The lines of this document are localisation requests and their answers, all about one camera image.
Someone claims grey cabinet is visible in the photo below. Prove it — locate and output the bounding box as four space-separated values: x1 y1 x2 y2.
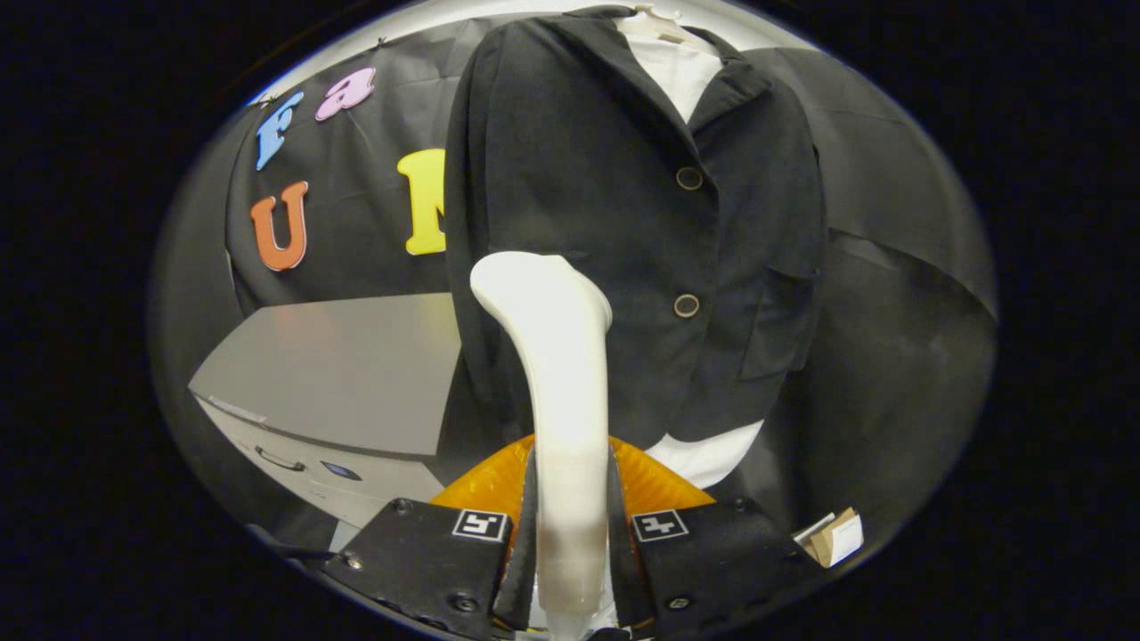
187 292 464 553

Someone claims white mannequin torso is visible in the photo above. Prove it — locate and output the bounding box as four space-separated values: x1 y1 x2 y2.
615 9 767 491

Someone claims black jacket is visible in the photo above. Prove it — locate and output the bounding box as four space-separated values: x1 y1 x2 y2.
443 4 829 464

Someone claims small cardboard box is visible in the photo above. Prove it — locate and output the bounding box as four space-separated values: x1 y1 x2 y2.
793 507 865 569

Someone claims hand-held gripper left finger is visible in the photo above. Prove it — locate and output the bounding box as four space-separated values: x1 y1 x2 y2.
325 434 538 640

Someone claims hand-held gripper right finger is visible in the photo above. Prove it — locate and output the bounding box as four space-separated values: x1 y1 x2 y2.
608 436 825 640

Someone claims black backdrop cloth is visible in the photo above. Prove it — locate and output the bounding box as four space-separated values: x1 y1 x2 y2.
150 13 998 553

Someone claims white garment steamer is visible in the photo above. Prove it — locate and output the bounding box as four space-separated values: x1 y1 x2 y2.
469 251 615 640

